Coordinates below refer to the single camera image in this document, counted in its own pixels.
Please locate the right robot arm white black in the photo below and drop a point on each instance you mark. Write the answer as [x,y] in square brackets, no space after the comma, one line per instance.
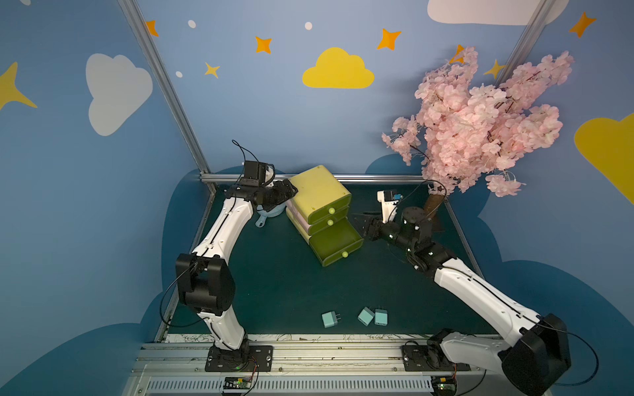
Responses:
[533,351]

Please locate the pink cherry blossom tree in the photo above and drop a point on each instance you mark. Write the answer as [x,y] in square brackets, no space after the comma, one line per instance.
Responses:
[463,133]

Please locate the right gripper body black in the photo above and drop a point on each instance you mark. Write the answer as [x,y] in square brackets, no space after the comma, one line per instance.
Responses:
[374,229]

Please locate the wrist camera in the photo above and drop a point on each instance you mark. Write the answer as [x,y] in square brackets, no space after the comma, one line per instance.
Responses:
[389,200]
[257,174]

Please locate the controller board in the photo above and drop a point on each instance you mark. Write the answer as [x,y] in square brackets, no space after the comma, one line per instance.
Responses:
[237,384]
[443,386]

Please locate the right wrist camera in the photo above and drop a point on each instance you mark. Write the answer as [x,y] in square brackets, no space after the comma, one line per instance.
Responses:
[389,200]

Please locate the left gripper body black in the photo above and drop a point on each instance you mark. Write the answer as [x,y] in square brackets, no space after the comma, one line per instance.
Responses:
[280,192]

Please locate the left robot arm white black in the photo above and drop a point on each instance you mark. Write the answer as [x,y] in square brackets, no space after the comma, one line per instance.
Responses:
[205,283]

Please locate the right controller board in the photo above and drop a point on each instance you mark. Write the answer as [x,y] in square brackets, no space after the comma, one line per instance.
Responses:
[443,386]

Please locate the teal plug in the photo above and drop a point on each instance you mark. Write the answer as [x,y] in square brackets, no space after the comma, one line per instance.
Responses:
[381,317]
[330,319]
[367,316]

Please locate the left controller board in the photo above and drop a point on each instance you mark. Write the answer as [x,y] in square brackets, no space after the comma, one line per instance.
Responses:
[237,384]

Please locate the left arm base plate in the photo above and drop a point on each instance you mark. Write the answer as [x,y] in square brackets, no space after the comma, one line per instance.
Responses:
[246,359]

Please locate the yellow-green drawer cabinet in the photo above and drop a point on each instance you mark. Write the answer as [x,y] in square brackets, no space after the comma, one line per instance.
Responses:
[315,184]

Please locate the blue toy dustpan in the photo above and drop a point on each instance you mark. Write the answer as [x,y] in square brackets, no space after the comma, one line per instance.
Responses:
[265,215]

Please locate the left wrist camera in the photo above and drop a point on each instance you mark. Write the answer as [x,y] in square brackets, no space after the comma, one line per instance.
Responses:
[257,174]

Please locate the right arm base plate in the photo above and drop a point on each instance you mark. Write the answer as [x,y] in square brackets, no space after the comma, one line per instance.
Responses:
[422,358]

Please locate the teal plug tilted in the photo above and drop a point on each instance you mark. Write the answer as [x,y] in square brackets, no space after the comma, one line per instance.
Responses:
[367,316]

